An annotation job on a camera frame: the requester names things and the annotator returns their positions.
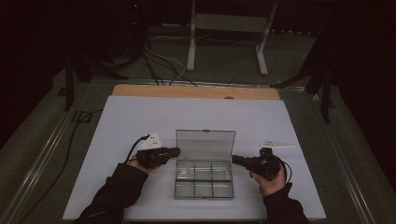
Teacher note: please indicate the black floor socket box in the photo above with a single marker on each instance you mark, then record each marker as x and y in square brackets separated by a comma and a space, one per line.
[82, 117]

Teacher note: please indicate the white table mat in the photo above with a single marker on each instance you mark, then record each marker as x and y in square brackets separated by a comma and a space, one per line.
[193, 115]

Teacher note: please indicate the person's right hand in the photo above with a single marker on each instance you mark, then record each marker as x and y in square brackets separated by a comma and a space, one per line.
[274, 185]

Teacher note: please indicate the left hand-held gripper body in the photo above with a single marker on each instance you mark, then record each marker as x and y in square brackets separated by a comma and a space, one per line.
[152, 157]

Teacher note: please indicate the clear grey compartment box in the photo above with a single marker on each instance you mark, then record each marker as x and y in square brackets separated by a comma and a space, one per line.
[204, 168]

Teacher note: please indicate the person's left hand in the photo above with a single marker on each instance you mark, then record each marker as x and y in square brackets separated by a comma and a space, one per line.
[140, 166]

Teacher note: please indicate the dark device with red light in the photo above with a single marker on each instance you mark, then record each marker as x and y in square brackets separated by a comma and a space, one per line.
[135, 28]

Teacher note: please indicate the white metal stand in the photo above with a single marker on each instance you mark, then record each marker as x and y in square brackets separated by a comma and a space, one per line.
[229, 23]

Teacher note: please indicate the black tripod stand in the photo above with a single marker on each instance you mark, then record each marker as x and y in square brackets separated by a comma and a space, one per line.
[81, 70]
[320, 84]

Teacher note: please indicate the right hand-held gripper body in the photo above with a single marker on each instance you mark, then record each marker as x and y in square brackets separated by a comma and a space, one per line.
[266, 166]

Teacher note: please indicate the metal floor rail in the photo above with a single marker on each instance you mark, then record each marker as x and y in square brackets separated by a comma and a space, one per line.
[40, 155]
[339, 155]

